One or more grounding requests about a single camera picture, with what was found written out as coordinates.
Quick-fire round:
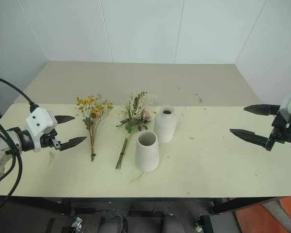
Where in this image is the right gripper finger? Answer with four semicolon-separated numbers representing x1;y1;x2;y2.
243;104;281;117
229;129;270;149

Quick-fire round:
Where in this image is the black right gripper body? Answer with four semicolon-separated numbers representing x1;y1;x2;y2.
265;112;291;152

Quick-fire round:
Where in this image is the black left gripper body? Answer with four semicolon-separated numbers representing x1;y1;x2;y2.
40;128;63;150

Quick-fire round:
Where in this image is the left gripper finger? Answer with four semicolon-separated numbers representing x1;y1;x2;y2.
54;115;76;125
59;136;87;152

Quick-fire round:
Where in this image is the white tapered wide-mouth vase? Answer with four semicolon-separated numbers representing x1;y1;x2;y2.
135;130;160;173

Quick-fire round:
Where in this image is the white narrow-neck ceramic vase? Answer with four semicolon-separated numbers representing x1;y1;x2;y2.
154;104;179;144

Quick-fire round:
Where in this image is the yellow dried flower bouquet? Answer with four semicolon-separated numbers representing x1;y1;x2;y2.
75;93;114;163

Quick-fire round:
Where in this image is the white pink dried flower bouquet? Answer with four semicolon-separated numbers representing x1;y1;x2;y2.
115;90;158;170

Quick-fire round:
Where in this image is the thin branched dry twig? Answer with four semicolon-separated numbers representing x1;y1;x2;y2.
130;171;145;183

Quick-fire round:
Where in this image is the silver caster wheel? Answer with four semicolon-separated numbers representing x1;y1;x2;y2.
71;217;84;233

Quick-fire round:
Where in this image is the black white caster wheel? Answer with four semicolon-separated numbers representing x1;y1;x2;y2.
195;215;205;232

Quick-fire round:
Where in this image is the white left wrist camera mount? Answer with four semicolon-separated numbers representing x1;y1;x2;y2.
25;107;58;153

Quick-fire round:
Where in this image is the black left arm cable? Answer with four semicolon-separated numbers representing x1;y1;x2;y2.
0;76;41;216

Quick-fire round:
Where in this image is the black table frame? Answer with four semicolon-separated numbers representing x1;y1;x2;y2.
0;196;286;218

